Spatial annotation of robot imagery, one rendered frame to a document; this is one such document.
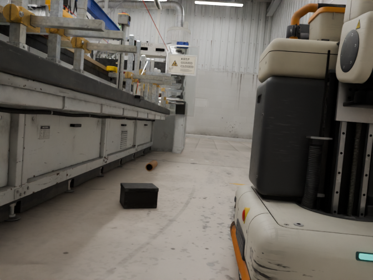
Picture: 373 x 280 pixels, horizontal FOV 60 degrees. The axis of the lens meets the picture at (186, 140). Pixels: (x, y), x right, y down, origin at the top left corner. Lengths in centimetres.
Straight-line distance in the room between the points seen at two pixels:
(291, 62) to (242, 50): 1092
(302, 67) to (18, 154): 123
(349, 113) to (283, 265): 49
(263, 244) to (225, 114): 1091
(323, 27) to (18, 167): 136
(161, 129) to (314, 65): 452
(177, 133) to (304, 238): 461
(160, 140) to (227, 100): 648
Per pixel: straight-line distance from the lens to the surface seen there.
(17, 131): 162
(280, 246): 80
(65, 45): 173
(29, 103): 129
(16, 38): 119
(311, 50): 113
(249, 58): 1199
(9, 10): 119
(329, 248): 84
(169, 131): 547
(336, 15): 124
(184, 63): 539
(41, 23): 122
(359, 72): 88
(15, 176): 165
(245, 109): 1173
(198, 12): 1228
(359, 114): 106
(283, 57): 111
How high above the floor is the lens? 51
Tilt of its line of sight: 3 degrees down
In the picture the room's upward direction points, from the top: 5 degrees clockwise
